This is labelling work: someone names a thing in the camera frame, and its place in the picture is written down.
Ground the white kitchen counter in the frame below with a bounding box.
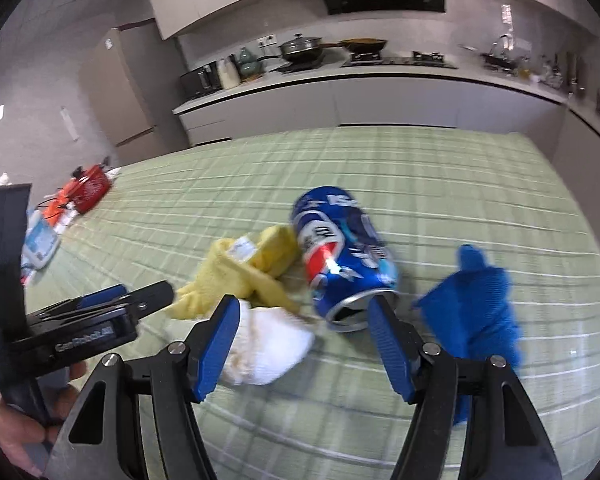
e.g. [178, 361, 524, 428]
[172, 65, 600, 158]

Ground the black induction cooker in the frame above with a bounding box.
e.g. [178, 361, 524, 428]
[272, 57, 327, 74]

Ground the pot with glass lid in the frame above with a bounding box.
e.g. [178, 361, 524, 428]
[279, 34, 326, 63]

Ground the blue cloth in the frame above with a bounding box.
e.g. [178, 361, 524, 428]
[412, 244, 526, 426]

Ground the crumpled white paper towel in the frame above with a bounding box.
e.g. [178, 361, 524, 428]
[220, 305, 317, 387]

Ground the grey refrigerator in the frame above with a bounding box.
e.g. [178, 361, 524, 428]
[80, 27, 191, 161]

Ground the yellow cloth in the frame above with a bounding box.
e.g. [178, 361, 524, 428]
[167, 225, 306, 322]

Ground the green teapot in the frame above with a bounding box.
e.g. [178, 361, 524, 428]
[237, 47, 266, 81]

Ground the white jug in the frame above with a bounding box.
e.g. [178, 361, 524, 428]
[217, 57, 240, 89]

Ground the red box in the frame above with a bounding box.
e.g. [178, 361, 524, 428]
[70, 162, 114, 214]

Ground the blue soda can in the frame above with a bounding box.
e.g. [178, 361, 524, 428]
[290, 186, 401, 333]

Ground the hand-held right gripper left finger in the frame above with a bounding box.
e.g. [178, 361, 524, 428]
[42, 294, 241, 480]

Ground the person's left hand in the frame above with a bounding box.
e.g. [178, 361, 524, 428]
[0, 359, 89, 478]

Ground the green checked tablecloth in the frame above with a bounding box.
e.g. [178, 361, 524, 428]
[22, 127, 600, 480]

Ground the white blue package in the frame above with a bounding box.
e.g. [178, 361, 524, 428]
[20, 210, 62, 272]

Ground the black toaster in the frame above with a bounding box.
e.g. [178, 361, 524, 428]
[180, 61, 221, 100]

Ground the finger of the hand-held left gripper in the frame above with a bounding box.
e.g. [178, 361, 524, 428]
[77, 284, 129, 310]
[27, 281, 175, 325]

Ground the group of condiment bottles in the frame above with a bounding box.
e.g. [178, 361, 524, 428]
[517, 52, 566, 88]

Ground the black frying pan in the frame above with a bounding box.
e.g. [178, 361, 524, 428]
[325, 37, 388, 56]

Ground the utensil holder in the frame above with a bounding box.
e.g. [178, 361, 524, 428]
[565, 52, 589, 99]

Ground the black gas stove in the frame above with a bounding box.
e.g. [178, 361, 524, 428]
[341, 51, 458, 70]

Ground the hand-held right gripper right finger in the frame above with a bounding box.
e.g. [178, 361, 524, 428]
[367, 296, 563, 480]

